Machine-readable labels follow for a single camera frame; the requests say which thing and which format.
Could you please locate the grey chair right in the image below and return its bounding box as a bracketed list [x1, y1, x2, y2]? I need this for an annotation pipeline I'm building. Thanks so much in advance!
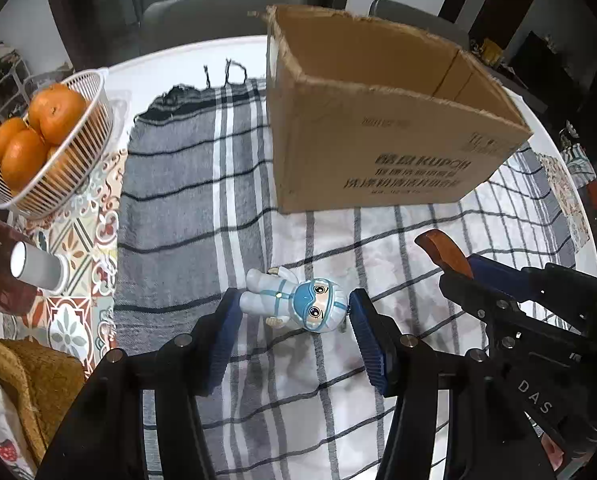
[368, 0, 469, 50]

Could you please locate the brown wooden piece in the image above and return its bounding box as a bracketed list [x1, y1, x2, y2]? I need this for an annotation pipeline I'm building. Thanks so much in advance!
[414, 229, 474, 278]

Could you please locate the person right hand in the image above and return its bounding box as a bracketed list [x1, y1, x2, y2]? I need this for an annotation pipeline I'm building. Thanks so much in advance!
[541, 432, 564, 471]

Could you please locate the blue white doll figure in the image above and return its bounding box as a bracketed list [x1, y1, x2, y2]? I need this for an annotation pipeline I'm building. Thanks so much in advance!
[240, 266, 348, 334]

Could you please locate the small white cylinder speaker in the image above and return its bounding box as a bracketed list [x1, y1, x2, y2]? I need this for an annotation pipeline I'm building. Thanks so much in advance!
[10, 240, 68, 294]

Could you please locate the orange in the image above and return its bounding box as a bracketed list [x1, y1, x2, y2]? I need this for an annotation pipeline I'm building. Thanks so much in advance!
[0, 128, 48, 193]
[28, 84, 88, 145]
[0, 117, 27, 162]

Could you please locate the white fruit basket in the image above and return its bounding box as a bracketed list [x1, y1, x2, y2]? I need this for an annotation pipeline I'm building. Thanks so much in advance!
[0, 68, 114, 220]

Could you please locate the grey checked tablecloth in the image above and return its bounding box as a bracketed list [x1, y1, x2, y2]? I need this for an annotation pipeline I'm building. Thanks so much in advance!
[114, 80, 590, 479]

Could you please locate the glass vase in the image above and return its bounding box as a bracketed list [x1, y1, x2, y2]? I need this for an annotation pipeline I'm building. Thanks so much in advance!
[0, 204, 45, 317]

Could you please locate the patterned table runner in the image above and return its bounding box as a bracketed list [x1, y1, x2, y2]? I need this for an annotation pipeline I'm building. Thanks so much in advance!
[0, 148, 127, 375]

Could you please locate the brown cardboard box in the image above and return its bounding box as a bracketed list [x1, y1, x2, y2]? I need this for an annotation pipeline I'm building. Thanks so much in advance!
[266, 4, 530, 214]

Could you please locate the grey chair left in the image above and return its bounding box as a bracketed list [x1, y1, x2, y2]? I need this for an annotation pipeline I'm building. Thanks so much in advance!
[139, 0, 307, 55]

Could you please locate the grey chair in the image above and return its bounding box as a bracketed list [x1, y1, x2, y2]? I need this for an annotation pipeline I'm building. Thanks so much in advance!
[368, 0, 469, 50]
[139, 0, 307, 55]

